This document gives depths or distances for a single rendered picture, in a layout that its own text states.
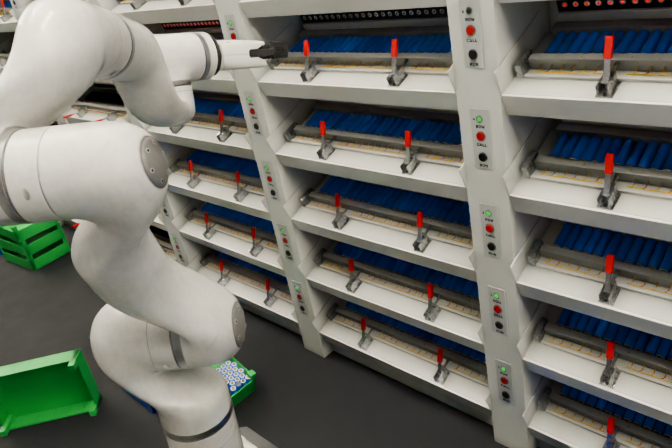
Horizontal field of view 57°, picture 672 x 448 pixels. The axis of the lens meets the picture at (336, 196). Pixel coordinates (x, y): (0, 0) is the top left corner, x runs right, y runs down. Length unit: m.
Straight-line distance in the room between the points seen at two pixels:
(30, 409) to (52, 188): 1.67
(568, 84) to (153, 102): 0.68
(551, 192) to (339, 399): 0.95
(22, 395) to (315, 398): 0.94
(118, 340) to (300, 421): 0.94
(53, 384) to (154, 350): 1.25
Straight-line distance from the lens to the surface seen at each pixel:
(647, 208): 1.15
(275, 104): 1.66
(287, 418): 1.85
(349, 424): 1.78
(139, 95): 0.98
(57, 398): 2.24
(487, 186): 1.25
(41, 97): 0.72
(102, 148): 0.65
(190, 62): 1.10
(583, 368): 1.42
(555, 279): 1.32
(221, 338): 0.94
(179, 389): 1.05
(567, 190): 1.21
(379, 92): 1.33
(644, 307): 1.26
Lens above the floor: 1.24
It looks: 24 degrees down
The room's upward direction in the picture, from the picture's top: 12 degrees counter-clockwise
